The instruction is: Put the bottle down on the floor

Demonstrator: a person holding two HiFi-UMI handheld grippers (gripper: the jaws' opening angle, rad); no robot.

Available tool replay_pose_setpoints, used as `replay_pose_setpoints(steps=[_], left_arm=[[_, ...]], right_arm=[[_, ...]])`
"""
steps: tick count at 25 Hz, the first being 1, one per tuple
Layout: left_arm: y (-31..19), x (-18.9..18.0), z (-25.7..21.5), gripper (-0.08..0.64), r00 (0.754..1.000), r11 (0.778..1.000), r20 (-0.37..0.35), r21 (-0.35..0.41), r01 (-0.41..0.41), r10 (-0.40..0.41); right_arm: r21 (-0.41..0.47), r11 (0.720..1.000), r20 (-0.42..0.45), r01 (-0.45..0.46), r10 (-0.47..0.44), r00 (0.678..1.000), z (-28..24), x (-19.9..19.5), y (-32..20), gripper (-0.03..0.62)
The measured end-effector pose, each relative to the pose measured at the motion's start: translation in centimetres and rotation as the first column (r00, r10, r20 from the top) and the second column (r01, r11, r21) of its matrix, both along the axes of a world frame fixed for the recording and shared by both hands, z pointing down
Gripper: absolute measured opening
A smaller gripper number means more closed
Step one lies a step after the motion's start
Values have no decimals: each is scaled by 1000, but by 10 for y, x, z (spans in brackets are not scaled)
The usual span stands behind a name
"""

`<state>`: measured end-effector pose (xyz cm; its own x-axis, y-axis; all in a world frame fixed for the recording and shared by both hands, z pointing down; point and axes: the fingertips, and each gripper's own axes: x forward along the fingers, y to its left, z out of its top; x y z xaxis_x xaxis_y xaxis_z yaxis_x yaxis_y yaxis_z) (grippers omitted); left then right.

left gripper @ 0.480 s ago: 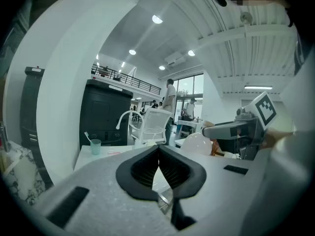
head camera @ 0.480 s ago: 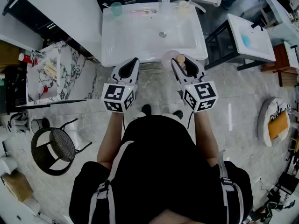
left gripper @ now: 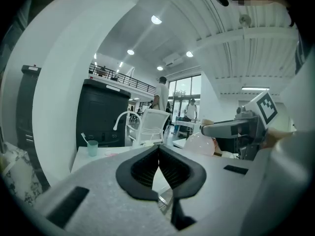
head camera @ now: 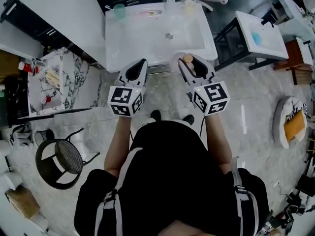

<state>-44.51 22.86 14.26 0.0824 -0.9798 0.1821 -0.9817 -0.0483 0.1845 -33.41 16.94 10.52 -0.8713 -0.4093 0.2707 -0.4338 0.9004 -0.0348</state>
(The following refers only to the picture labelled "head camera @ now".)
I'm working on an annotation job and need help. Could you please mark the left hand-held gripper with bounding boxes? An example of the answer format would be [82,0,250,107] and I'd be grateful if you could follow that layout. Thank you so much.
[107,58,149,118]

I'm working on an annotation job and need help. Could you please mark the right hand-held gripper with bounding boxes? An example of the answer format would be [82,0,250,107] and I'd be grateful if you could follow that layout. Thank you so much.
[177,54,231,117]

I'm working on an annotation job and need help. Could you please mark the small tan round object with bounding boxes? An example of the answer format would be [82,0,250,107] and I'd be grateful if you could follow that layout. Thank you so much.
[183,54,197,75]

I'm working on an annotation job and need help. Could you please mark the white washbasin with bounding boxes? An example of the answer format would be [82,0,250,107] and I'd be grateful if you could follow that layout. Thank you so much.
[105,1,219,73]

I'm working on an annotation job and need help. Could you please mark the person's right forearm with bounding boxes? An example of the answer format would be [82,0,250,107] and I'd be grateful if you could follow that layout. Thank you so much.
[204,113,233,174]

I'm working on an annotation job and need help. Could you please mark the person's left forearm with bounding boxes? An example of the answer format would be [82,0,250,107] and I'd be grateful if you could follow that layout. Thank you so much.
[104,116,131,178]

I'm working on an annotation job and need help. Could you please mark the person's pale shorts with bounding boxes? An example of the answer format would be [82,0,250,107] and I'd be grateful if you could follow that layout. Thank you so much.
[141,118,192,128]

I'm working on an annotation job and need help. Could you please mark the marble-pattern counter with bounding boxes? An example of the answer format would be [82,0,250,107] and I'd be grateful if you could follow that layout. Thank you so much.
[27,47,103,117]

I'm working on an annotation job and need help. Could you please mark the pink toothbrush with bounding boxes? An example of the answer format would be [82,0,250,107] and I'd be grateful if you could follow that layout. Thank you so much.
[133,9,163,16]

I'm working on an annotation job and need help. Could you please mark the green cup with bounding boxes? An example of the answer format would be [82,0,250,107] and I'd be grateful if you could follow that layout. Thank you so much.
[112,3,126,20]

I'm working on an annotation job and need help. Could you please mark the beige cup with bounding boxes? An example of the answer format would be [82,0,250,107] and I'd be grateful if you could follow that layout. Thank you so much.
[181,0,197,16]

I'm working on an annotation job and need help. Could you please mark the black bar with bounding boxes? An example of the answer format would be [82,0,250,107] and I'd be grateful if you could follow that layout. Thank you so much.
[17,108,93,120]

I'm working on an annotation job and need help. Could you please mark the black faucet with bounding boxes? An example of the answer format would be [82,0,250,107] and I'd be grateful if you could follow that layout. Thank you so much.
[261,16,276,29]

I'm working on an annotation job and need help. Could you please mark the grey round pet bed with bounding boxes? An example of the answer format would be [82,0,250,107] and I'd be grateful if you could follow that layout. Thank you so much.
[272,96,309,149]

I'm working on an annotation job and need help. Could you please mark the wooden stand with white basin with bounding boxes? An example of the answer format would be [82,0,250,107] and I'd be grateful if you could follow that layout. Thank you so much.
[273,37,315,86]

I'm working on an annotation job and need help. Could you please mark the white partition panel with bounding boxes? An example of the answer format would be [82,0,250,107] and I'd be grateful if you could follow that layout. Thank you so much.
[0,0,107,67]

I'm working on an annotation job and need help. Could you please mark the person's black shirt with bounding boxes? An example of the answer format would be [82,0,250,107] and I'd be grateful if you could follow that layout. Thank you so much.
[73,120,269,236]

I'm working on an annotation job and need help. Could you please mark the black-and-white striped cloth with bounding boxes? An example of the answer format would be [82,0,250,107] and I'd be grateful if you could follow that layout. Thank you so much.
[286,101,308,120]

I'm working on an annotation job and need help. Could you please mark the red can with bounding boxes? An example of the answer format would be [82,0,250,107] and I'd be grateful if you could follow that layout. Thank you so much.
[18,61,39,74]

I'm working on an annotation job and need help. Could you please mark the orange cushion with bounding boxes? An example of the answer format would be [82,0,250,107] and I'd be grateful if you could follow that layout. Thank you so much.
[283,110,306,142]

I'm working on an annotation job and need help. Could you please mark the white vanity unit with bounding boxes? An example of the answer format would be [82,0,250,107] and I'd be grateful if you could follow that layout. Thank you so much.
[248,0,315,43]

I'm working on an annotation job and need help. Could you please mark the black drawer unit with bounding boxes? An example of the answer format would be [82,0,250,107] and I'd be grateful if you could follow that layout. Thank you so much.
[0,0,98,63]

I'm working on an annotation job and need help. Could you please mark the brown cardboard box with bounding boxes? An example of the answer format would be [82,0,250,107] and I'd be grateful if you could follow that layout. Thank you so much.
[4,185,41,219]
[0,50,21,77]

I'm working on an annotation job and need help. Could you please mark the white plastic stool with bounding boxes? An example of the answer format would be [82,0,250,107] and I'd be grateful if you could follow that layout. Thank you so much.
[9,124,34,147]

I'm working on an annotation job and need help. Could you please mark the pile of black equipment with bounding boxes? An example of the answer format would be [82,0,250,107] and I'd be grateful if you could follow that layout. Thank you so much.
[269,153,315,236]

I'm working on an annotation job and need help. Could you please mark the grey shoulder strap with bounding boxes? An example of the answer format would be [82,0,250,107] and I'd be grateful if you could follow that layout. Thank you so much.
[230,156,259,236]
[94,147,144,236]

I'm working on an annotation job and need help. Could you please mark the black wire bin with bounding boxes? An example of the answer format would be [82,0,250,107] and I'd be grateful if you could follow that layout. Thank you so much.
[34,129,55,147]

